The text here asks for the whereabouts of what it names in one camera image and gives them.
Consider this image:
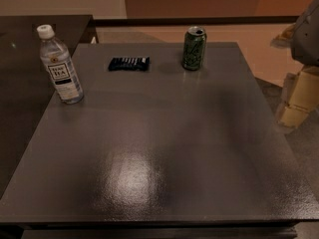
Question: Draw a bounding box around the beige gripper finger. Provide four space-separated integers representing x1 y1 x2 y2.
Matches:
275 66 319 134
270 24 295 48

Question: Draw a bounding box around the clear plastic tea bottle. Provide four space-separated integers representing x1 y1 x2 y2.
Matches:
37 25 84 104

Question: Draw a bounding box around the green soda can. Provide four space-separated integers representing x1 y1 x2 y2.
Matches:
182 26 206 71

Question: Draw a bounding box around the dark blue snack bar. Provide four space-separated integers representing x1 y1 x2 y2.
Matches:
108 57 150 72

